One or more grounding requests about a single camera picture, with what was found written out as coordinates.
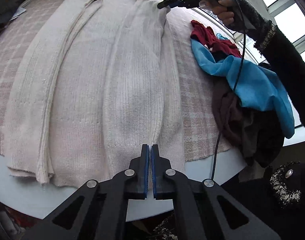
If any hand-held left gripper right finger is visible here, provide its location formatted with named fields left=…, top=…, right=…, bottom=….
left=152, top=144, right=281, bottom=240

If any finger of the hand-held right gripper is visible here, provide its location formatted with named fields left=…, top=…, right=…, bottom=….
left=157, top=0, right=200, bottom=9

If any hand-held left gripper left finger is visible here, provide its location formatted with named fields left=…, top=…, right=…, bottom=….
left=21, top=144, right=150, bottom=240

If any beige knit sweater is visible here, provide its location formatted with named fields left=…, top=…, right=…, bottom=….
left=4, top=0, right=185, bottom=188

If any person's right forearm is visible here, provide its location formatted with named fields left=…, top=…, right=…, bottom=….
left=227, top=0, right=305, bottom=135

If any person's right hand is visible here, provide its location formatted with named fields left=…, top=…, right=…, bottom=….
left=199, top=0, right=236, bottom=28

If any red garment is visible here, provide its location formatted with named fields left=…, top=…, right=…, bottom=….
left=190, top=20, right=243, bottom=58

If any black garment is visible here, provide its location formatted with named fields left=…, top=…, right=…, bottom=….
left=210, top=51, right=228, bottom=62

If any pink plaid blanket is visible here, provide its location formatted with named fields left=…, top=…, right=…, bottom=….
left=0, top=0, right=233, bottom=163

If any dark brown garment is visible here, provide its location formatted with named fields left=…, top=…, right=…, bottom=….
left=212, top=80, right=285, bottom=168

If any blue garment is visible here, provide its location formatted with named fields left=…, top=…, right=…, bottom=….
left=191, top=39, right=295, bottom=139

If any person's dark tweed jacket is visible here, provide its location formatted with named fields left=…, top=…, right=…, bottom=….
left=152, top=160, right=305, bottom=240

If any white folded cloth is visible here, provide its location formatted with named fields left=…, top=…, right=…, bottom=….
left=10, top=0, right=35, bottom=20

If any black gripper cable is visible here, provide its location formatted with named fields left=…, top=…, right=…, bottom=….
left=211, top=0, right=246, bottom=180

